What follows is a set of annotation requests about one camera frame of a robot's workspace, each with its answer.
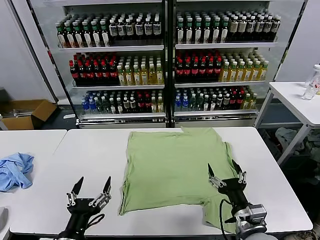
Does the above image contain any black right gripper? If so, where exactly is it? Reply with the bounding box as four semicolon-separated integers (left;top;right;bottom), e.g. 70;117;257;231
207;159;249;210

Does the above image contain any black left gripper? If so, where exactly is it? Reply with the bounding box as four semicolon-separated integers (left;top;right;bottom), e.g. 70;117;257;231
58;176;113;240

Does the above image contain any light green t-shirt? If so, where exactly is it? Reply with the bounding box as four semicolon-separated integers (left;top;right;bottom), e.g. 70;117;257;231
117;126;242;235

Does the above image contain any grey crumpled cloth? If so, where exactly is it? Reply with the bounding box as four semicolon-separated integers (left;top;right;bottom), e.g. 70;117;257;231
274;126;306;152

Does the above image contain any crumpled light blue shirt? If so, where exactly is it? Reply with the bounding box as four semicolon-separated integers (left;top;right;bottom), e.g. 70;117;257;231
0;151;35;193

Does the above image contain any dark green cloth pile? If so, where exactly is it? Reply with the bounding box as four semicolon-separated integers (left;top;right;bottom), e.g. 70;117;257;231
299;129;320;163

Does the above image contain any white cooler shelf board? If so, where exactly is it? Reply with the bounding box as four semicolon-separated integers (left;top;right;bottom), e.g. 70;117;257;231
174;80;267;88
57;44;165;53
174;41;279;50
71;84;166;90

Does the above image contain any open brown cardboard box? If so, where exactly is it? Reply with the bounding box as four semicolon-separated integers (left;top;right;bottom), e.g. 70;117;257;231
0;99;58;131

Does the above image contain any white side table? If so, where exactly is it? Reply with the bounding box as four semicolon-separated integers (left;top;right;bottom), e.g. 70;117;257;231
254;81;320;167

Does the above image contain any grey metal bar bundle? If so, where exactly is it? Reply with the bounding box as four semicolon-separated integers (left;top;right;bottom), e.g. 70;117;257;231
8;108;33;118

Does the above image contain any small clear plastic bottle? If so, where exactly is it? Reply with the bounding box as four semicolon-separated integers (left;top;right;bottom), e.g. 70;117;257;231
301;80;317;101

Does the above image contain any clear bottle white cap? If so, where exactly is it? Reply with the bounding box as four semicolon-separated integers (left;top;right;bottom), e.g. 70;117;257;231
304;63;320;96

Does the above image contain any dark tea bottle green cap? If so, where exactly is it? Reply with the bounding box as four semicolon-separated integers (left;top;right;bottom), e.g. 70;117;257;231
63;22;77;48
212;16;221;43
185;17;195;45
203;16;212;44
81;21;93;48
176;17;186;45
72;21;85;48
99;20;111;47
220;16;230;43
55;22;70;48
90;20;102;48
194;16;203;44

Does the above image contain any dark bottle beige label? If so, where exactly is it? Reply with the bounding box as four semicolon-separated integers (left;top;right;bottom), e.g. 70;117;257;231
247;15;256;41
229;15;239;42
272;15;282;40
238;14;248;42
255;15;265;41
263;15;274;41

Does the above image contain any open glass cooler door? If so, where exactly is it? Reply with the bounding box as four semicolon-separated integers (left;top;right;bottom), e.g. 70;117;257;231
9;0;78;126
271;0;310;85

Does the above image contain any dark bottle blue label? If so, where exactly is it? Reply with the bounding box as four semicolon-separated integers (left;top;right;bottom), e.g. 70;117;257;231
124;17;134;40
143;17;153;40
134;17;144;40
116;17;126;40
109;17;119;41
152;16;162;40

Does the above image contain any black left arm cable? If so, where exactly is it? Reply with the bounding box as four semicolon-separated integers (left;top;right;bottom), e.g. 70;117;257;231
84;213;106;229

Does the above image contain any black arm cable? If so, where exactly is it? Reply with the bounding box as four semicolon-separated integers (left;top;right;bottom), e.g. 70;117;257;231
219;198;237;240
84;213;106;229

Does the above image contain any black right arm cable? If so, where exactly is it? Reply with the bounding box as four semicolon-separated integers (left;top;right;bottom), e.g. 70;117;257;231
219;198;237;240

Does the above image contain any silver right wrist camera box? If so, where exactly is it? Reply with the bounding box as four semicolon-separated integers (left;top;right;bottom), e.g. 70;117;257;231
246;203;268;226

